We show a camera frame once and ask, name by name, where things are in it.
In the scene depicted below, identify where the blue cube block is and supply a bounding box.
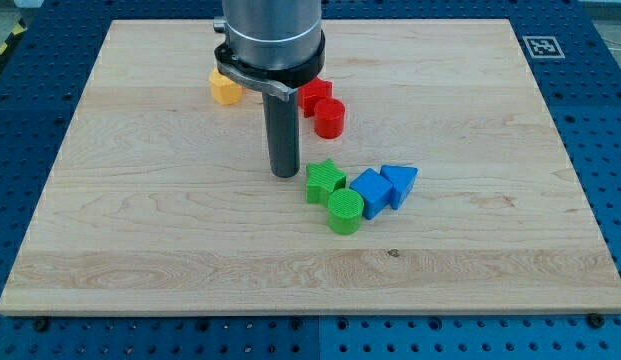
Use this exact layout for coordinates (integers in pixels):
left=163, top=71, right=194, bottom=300
left=350, top=168, right=392, bottom=220

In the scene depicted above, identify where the black cylindrical pointer rod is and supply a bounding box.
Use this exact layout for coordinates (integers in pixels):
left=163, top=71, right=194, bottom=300
left=262, top=93, right=300, bottom=178

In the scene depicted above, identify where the blue triangle block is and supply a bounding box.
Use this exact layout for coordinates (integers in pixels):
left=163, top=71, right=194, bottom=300
left=381, top=165, right=419, bottom=210

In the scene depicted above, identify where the white fiducial marker tag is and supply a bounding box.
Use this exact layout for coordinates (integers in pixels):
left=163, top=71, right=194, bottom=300
left=522, top=36, right=565, bottom=59

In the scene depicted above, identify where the green cylinder block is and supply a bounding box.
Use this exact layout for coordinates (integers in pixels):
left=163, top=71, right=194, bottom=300
left=327, top=188, right=364, bottom=235

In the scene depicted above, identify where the yellow hexagon block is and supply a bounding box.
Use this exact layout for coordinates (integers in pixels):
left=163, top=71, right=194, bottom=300
left=208, top=69, right=243, bottom=106

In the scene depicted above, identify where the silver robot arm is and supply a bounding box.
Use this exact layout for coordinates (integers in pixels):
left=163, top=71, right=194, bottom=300
left=214, top=0, right=325, bottom=102

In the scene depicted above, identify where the green star block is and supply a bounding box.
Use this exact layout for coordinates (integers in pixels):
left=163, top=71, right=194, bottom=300
left=305, top=158, right=347, bottom=207

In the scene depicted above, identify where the red cylinder block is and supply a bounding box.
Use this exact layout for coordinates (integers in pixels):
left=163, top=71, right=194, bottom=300
left=314, top=98, right=346, bottom=139

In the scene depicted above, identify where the wooden board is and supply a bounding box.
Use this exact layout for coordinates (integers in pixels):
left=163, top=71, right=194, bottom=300
left=0, top=19, right=621, bottom=317

